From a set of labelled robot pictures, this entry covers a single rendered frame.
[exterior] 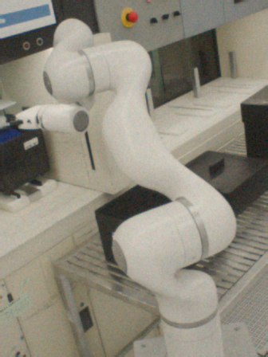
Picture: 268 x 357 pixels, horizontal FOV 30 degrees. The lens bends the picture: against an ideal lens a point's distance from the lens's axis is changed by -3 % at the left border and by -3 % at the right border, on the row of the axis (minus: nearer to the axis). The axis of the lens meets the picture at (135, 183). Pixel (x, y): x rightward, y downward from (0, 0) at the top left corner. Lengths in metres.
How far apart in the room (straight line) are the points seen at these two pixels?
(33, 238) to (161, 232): 0.79
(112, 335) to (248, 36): 1.78
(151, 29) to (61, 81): 0.90
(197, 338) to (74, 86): 0.55
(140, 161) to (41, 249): 0.76
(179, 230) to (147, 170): 0.13
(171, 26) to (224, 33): 1.06
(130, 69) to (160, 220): 0.33
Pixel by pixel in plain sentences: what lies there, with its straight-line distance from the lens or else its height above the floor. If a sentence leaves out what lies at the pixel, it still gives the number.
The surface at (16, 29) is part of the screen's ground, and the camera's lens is 1.49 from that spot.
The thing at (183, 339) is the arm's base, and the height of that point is 0.92.
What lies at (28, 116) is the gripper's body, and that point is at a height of 1.21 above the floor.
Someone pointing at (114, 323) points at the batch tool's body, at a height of 0.34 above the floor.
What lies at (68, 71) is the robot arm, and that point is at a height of 1.42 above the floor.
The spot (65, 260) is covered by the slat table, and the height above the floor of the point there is 0.76.
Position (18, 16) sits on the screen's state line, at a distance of 1.49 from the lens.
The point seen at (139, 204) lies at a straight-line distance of 1.64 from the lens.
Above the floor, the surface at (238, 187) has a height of 0.86.
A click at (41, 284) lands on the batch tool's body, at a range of 1.67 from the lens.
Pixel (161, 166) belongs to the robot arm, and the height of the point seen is 1.24.
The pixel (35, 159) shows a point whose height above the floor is 1.01.
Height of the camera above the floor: 1.60
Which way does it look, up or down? 24 degrees down
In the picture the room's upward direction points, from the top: 11 degrees counter-clockwise
